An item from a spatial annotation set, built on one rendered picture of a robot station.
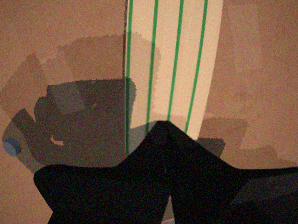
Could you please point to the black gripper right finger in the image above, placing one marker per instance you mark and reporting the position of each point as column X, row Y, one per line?
column 206, row 190

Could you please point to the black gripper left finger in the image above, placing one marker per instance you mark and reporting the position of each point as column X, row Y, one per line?
column 137, row 189

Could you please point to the cream striped strip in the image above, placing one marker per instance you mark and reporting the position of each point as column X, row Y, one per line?
column 170, row 51

